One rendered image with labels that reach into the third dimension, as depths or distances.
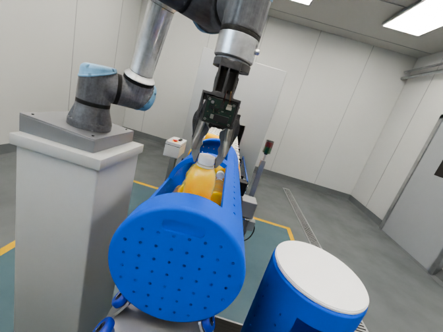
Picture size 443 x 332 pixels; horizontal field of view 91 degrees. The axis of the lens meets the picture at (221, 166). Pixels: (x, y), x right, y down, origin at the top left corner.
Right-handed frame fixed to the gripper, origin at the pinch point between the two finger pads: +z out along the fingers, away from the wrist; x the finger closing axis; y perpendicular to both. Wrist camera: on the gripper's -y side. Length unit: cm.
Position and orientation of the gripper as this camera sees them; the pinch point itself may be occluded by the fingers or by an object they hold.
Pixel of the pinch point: (207, 158)
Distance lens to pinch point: 48.9
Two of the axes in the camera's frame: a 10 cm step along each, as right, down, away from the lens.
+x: 9.6, 2.8, 0.2
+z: -2.7, 9.2, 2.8
